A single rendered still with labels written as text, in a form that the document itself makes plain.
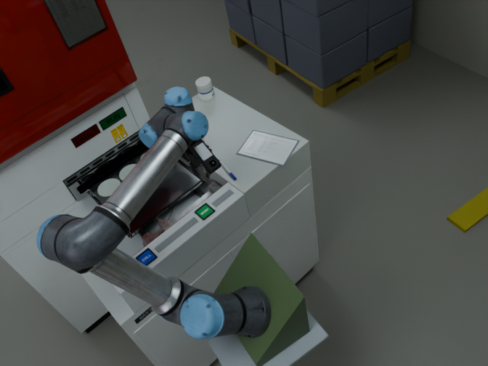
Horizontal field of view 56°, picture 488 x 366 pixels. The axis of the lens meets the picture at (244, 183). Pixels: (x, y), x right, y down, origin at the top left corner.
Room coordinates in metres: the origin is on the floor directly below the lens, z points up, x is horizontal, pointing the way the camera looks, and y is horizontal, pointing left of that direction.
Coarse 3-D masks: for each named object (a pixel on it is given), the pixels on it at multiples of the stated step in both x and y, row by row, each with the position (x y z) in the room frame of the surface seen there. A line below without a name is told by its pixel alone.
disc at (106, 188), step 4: (108, 180) 1.42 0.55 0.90; (112, 180) 1.42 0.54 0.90; (116, 180) 1.41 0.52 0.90; (100, 184) 1.41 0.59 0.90; (104, 184) 1.40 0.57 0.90; (108, 184) 1.40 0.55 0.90; (112, 184) 1.39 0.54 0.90; (116, 184) 1.39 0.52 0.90; (100, 188) 1.39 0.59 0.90; (104, 188) 1.38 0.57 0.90; (108, 188) 1.38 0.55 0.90; (112, 188) 1.37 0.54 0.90; (100, 192) 1.36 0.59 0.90; (104, 192) 1.36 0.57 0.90; (108, 192) 1.35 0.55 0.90; (112, 192) 1.35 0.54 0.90; (104, 196) 1.34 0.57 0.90
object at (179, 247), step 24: (216, 192) 1.15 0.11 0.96; (240, 192) 1.12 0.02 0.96; (192, 216) 1.06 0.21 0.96; (216, 216) 1.04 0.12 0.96; (240, 216) 1.08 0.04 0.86; (168, 240) 0.99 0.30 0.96; (192, 240) 0.97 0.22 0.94; (216, 240) 1.02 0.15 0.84; (168, 264) 0.92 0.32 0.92; (192, 264) 0.96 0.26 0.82; (120, 288) 0.84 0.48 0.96
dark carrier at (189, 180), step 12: (120, 168) 1.48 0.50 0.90; (180, 168) 1.38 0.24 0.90; (120, 180) 1.41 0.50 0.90; (168, 180) 1.33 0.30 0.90; (180, 180) 1.32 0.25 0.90; (192, 180) 1.30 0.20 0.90; (96, 192) 1.37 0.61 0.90; (156, 192) 1.28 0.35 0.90; (168, 192) 1.27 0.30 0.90; (180, 192) 1.25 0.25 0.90; (156, 204) 1.22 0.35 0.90; (168, 204) 1.20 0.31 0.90; (144, 216) 1.17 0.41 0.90; (132, 228) 1.13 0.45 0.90
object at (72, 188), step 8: (136, 144) 1.57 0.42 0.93; (120, 152) 1.53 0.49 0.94; (104, 160) 1.50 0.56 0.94; (112, 160) 1.51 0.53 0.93; (128, 160) 1.55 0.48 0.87; (96, 168) 1.47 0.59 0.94; (80, 176) 1.44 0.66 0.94; (88, 176) 1.44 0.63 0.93; (104, 176) 1.48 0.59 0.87; (72, 184) 1.41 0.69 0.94; (80, 184) 1.42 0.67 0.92; (72, 192) 1.40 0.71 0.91; (80, 192) 1.42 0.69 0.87
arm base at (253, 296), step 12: (240, 288) 0.72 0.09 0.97; (252, 288) 0.70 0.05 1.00; (240, 300) 0.65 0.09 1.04; (252, 300) 0.65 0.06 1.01; (264, 300) 0.65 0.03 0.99; (252, 312) 0.62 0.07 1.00; (264, 312) 0.62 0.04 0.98; (252, 324) 0.59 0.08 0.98; (264, 324) 0.60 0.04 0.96; (252, 336) 0.59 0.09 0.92
